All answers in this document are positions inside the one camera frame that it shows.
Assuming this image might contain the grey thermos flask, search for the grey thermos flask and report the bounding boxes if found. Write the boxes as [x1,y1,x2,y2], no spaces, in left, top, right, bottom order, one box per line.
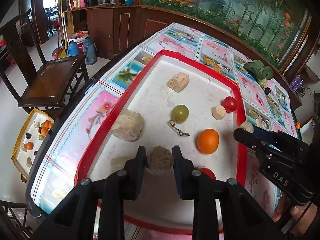
[82,36,97,66]

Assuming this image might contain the red rimmed white tray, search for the red rimmed white tray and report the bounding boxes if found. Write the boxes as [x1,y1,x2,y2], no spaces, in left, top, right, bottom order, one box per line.
[74,49,249,235]

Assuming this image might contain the small orange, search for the small orange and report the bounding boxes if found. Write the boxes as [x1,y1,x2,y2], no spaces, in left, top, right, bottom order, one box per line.
[295,122,301,130]
[196,129,219,154]

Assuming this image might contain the green leafy cabbage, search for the green leafy cabbage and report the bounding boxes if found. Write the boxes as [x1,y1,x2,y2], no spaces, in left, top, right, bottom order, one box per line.
[244,60,273,89]

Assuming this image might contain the yellow tray of fruits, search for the yellow tray of fruits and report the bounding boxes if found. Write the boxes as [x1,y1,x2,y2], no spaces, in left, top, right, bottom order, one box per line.
[11,108,54,180]

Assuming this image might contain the large corn cob piece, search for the large corn cob piece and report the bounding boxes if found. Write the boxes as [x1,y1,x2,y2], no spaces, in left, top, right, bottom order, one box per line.
[111,109,145,141]

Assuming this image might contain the wooden sideboard cabinet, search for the wooden sideboard cabinet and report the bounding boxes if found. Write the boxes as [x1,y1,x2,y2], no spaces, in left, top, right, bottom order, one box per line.
[65,5,302,109]

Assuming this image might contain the right hand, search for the right hand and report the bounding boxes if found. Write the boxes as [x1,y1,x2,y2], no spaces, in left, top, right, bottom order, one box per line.
[272,193,319,239]

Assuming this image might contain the purple bottles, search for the purple bottles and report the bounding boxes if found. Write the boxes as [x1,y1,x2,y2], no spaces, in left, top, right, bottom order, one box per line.
[290,75,303,92]

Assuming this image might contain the red cherry tomato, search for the red cherry tomato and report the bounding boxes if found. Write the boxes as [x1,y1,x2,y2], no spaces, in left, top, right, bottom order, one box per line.
[222,96,238,113]

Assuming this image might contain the blue thermos flask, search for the blue thermos flask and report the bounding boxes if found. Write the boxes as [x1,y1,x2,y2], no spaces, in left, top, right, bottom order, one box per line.
[67,41,80,57]

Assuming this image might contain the dark purple plum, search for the dark purple plum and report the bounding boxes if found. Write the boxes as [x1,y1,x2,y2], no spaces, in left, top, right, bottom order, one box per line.
[264,87,271,95]

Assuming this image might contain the green grape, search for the green grape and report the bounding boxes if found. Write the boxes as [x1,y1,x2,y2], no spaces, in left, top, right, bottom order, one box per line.
[171,105,189,124]

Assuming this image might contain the colourful fruit print tablecloth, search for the colourful fruit print tablecloth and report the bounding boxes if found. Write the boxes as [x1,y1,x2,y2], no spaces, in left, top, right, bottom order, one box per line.
[26,23,297,222]

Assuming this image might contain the dark wooden chair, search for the dark wooden chair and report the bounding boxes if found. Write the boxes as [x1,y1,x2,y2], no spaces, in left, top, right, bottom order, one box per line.
[1,9,89,119]

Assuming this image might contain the flower glass screen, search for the flower glass screen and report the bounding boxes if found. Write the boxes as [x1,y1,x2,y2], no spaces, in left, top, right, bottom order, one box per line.
[142,0,311,69]

